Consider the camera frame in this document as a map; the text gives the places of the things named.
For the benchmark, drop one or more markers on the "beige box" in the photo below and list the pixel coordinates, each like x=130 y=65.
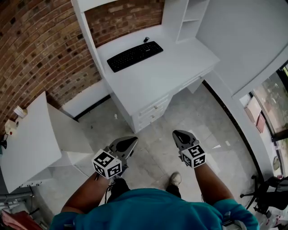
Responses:
x=253 y=109

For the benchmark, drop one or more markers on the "person's left forearm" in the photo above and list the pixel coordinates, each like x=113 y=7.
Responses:
x=90 y=193

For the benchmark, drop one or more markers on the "white side table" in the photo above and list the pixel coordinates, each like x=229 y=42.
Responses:
x=29 y=146

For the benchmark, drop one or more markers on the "person's teal shirt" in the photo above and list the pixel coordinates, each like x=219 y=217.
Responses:
x=153 y=211

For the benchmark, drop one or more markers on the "small black webcam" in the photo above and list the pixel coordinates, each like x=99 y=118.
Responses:
x=146 y=40

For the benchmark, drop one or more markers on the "person's right forearm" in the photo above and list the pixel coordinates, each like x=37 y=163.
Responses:
x=209 y=184

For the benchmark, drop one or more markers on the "pink book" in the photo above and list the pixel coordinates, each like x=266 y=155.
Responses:
x=261 y=123

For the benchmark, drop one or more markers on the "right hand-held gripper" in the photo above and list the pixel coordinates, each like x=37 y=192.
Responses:
x=193 y=157

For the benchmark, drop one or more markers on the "black office chair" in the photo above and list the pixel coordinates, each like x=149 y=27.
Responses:
x=267 y=195

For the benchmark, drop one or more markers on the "white desk drawer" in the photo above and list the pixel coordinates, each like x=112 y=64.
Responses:
x=146 y=122

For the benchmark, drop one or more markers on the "black framed window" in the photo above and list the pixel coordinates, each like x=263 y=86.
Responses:
x=274 y=101

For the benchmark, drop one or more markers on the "small black camera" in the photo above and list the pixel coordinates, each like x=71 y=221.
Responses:
x=3 y=142

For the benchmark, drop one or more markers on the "person's black trousers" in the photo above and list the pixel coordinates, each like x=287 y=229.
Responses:
x=119 y=188

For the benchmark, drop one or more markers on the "white wide drawer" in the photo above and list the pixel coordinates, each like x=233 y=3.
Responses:
x=191 y=82

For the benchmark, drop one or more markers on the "white box with red button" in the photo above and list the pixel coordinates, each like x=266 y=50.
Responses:
x=10 y=128

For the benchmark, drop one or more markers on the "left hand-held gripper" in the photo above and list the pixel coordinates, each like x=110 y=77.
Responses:
x=108 y=164

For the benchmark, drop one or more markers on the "white narrow drawer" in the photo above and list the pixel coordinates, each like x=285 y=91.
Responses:
x=148 y=107

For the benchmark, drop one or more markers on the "person's grey shoe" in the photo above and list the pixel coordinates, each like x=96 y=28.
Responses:
x=175 y=179

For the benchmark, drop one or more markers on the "black keyboard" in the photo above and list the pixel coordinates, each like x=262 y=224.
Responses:
x=135 y=56

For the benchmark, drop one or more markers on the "white desk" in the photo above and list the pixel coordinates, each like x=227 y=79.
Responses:
x=153 y=78

